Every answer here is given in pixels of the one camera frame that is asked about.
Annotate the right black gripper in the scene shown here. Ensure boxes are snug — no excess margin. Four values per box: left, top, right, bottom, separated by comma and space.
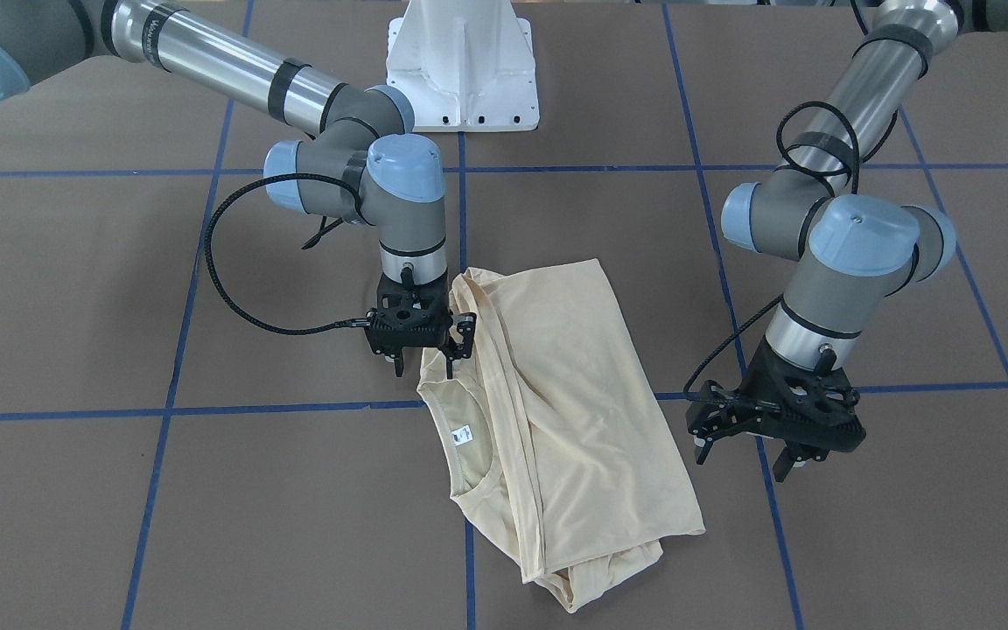
367, 274, 477, 379

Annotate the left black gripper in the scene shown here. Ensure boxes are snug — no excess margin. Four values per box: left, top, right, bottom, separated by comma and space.
685, 339, 855, 483

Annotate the cream long-sleeve printed shirt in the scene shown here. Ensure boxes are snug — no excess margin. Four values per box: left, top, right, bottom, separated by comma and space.
417, 259, 705, 613

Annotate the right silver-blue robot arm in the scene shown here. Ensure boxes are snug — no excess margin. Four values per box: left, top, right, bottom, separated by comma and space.
0, 1, 477, 378

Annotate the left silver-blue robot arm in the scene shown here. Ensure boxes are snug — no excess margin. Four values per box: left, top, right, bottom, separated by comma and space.
684, 1, 1008, 481

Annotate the brown mat with blue grid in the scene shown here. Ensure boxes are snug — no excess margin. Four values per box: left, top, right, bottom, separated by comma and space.
0, 3, 1008, 629

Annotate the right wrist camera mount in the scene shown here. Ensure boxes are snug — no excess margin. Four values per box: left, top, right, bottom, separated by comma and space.
365, 298, 440, 355

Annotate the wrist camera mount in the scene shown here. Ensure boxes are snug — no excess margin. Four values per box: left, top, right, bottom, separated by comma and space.
365, 298, 440, 355
769, 366, 865, 453

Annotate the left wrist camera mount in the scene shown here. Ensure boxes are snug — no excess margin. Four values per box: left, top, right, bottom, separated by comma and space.
769, 366, 865, 453

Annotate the black braided cable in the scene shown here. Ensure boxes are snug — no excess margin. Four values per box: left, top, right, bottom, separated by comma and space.
203, 171, 374, 337
682, 101, 899, 403

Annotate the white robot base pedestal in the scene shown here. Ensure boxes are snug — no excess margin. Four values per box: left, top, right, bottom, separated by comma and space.
387, 1, 541, 133

